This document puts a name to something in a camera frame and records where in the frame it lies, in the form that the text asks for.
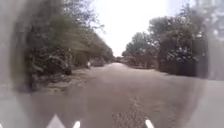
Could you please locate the grey-brown dirt road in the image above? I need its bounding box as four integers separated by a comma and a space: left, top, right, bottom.
0, 62, 224, 128

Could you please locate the pale dirt verge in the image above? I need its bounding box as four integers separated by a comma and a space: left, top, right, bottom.
31, 66, 93, 94

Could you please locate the row of trees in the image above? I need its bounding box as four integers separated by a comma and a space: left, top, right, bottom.
9, 0, 116, 91
121, 3, 224, 79

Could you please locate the robot's own part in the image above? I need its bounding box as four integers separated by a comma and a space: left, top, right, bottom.
72, 120, 82, 128
144, 118, 155, 128

